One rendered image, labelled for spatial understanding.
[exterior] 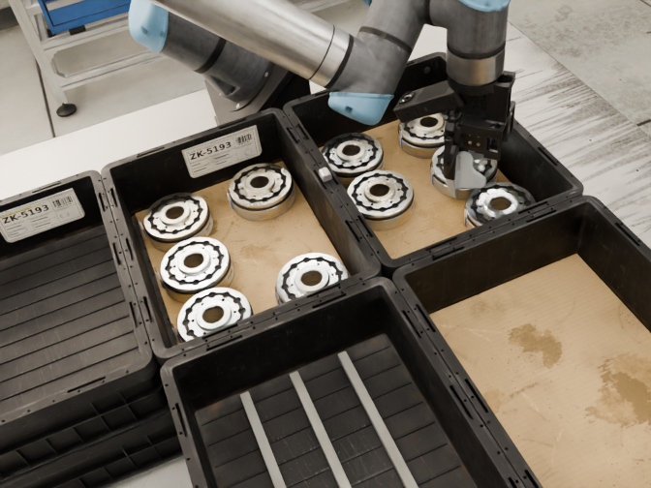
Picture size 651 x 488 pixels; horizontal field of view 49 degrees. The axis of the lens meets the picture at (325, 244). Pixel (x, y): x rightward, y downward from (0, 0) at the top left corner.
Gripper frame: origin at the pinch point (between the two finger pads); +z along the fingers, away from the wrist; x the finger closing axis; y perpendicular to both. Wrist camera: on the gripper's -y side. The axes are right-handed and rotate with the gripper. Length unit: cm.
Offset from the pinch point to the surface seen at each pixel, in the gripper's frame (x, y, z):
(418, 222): -8.5, -3.1, 2.2
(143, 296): -41, -28, -8
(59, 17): 88, -178, 47
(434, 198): -2.8, -2.6, 2.2
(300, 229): -15.9, -19.6, 2.1
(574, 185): -4.3, 17.7, -7.8
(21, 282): -40, -56, 2
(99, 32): 96, -170, 57
